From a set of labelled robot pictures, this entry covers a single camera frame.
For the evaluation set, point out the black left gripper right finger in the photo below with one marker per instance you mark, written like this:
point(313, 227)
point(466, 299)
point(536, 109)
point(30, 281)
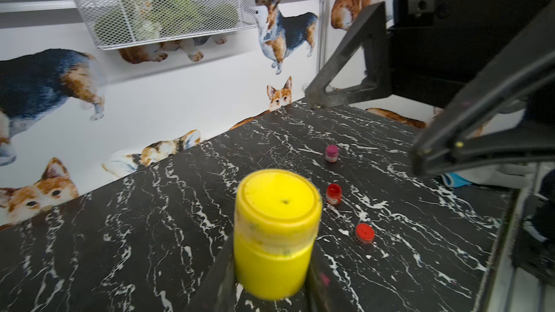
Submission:
point(323, 290)

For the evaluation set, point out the red paint jar lid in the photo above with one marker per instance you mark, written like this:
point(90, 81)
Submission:
point(364, 233)

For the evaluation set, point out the white wire mesh basket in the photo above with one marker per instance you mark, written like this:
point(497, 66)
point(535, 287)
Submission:
point(91, 10)

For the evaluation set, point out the red paint jar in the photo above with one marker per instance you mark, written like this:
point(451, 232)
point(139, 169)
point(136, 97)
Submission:
point(334, 194)

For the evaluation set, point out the magenta paint jar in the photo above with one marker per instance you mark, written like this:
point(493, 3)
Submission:
point(332, 153)

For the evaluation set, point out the green fern plant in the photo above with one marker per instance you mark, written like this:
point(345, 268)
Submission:
point(145, 20)

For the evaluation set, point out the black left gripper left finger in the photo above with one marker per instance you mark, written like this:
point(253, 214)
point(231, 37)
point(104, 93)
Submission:
point(218, 290)

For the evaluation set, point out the aluminium front rail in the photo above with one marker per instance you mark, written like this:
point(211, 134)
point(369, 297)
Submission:
point(509, 288)

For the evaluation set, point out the yellow paint jar lid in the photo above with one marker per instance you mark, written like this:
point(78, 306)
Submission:
point(277, 212)

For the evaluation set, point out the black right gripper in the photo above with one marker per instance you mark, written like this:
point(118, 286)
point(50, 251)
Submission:
point(490, 52)

